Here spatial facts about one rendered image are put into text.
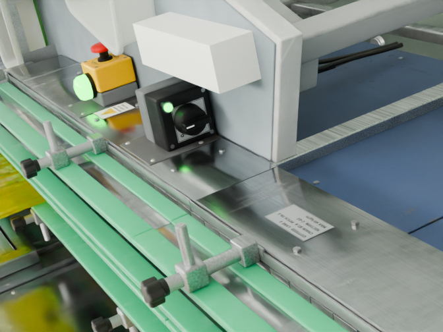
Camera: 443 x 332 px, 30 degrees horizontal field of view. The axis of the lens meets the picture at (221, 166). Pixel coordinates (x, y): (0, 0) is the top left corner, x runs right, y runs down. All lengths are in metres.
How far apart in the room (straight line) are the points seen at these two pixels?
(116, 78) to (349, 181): 0.54
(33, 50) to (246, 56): 0.94
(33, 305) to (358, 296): 0.87
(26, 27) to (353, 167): 1.01
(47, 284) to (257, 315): 0.83
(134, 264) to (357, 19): 0.43
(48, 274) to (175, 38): 0.69
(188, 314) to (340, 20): 0.42
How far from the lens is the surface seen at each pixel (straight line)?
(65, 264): 1.63
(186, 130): 1.13
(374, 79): 1.37
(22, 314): 1.53
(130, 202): 1.10
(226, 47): 1.00
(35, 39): 1.89
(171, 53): 1.10
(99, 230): 1.21
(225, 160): 1.10
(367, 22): 1.10
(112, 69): 1.42
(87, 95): 1.43
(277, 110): 1.03
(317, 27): 1.07
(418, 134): 1.14
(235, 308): 0.82
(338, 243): 0.86
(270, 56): 0.99
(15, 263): 1.63
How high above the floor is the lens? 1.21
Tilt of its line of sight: 22 degrees down
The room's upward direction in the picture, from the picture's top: 112 degrees counter-clockwise
